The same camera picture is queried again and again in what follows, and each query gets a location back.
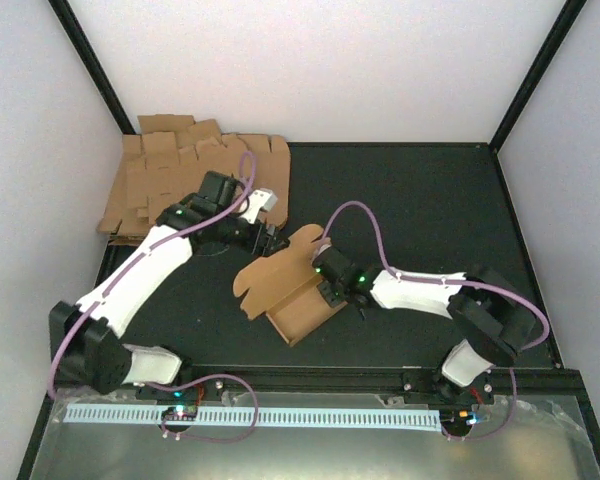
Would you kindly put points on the brown cardboard box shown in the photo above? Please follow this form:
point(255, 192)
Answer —
point(284, 287)

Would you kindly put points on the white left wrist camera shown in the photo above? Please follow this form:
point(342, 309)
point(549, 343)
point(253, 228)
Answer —
point(258, 201)

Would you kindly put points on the white slotted cable duct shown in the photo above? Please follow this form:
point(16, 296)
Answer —
point(262, 417)

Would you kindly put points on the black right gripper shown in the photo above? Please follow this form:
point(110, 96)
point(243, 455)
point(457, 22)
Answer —
point(331, 298)

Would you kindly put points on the stack of flat cardboard blanks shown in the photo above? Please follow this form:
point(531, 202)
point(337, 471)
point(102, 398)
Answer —
point(168, 161)

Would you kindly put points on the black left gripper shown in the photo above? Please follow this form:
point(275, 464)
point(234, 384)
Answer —
point(264, 249)

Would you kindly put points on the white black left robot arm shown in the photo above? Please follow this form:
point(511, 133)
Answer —
point(86, 336)

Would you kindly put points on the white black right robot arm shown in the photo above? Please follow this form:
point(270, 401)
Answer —
point(495, 322)

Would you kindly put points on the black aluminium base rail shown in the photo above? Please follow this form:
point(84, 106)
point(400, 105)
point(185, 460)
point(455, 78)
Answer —
point(420, 385)

